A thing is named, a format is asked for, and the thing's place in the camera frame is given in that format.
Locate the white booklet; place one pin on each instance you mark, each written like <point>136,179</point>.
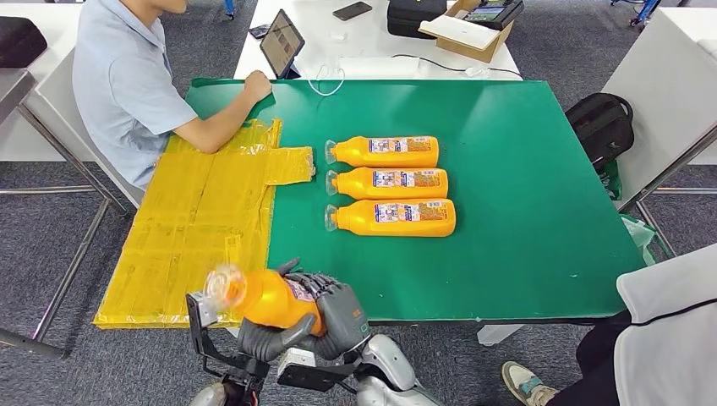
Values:
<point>459,32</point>

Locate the white plug adapter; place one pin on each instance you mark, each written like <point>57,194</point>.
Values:
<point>475,71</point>

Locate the orange detergent bottle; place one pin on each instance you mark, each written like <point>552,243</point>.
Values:
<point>269,300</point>
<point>364,221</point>
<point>358,152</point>
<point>358,185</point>

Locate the brown cardboard box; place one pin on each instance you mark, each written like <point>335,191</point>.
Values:
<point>476,50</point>

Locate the blue metal frame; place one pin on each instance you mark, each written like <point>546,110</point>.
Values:
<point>229,7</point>
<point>644,11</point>

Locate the white earbud case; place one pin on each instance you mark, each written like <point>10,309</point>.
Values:
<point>338,36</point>

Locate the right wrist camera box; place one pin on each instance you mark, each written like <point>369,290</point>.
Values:
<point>294,361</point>

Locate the small black phone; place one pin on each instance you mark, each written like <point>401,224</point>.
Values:
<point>259,31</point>

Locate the person's right forearm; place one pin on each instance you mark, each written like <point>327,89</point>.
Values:
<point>224,115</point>

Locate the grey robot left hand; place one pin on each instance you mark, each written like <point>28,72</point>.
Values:
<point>269,342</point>

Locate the grey metal table frame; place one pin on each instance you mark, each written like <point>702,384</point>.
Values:
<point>689,191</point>
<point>14,92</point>

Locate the person's right hand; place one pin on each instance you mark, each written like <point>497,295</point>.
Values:
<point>259,87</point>

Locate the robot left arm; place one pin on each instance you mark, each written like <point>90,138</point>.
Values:
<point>207,395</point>

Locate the green table board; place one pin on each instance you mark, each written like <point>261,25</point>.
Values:
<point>504,196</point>

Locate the white side table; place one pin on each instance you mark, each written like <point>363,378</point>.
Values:
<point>22,148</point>
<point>666,95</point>

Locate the white desk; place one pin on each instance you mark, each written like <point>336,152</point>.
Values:
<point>381,39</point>

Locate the black backpack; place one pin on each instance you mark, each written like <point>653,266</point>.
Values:
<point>599,129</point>

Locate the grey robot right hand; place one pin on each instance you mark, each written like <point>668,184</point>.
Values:
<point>342,319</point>

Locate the white table leg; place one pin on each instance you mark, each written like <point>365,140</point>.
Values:
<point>498,334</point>

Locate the black smartphone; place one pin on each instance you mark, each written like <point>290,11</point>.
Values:
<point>352,10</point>

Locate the yellow taped cardboard sheet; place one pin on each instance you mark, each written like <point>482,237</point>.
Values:
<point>185,224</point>

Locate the black carrying case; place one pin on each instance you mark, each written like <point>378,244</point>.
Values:
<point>414,19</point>

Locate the person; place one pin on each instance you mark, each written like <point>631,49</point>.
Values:
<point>672,336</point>
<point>123,84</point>

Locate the black cushion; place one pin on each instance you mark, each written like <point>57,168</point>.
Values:
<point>19,42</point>

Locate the black tablet on stand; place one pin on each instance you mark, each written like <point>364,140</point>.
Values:
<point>280,45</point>

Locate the black terminal with screen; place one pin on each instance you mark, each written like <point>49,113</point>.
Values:
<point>495,14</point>

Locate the pale green plastic bag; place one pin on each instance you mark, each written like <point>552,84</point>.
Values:
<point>636,232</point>

